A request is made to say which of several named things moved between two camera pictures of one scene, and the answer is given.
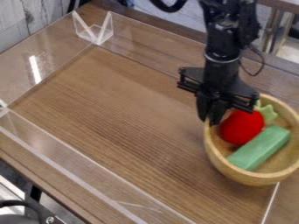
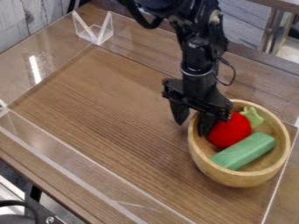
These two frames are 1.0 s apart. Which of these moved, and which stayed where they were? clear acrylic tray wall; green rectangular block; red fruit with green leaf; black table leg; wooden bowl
Moved: wooden bowl
Stayed: black table leg; green rectangular block; red fruit with green leaf; clear acrylic tray wall
